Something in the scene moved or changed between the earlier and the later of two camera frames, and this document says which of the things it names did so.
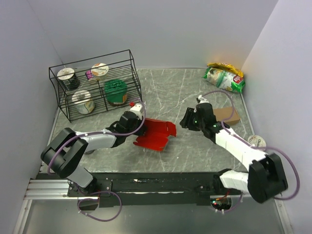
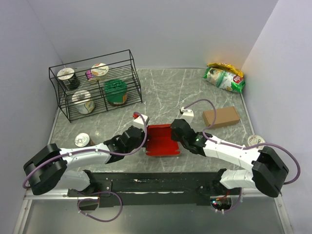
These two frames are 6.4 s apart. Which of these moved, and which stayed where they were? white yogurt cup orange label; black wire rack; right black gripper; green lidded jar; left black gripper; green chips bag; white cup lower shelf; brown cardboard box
Moved: right black gripper; left black gripper
Stayed: green chips bag; black wire rack; brown cardboard box; white yogurt cup orange label; white cup lower shelf; green lidded jar
